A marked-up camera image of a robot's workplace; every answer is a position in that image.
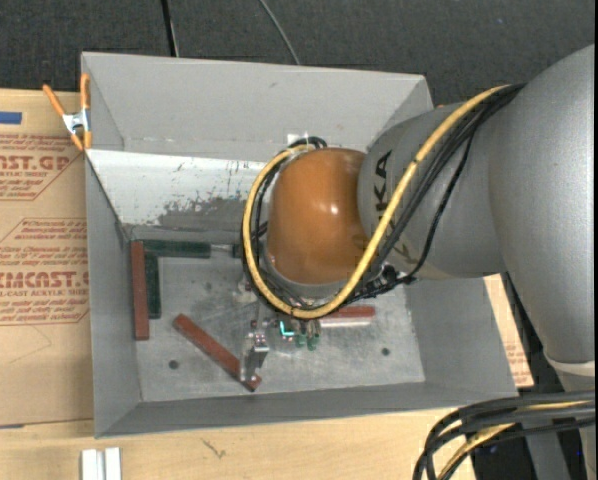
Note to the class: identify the grey metal bin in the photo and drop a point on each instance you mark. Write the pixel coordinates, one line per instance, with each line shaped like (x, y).
(199, 103)

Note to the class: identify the brown cardboard board red print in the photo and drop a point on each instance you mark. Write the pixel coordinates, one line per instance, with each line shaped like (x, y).
(39, 268)

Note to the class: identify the red-brown flat block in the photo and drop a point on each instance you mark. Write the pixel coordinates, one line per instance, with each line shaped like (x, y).
(354, 311)
(140, 293)
(206, 343)

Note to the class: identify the dark green flat block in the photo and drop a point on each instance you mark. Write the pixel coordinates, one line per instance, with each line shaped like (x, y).
(153, 288)
(179, 249)

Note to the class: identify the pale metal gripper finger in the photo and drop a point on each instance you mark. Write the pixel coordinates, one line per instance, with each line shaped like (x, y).
(249, 370)
(261, 354)

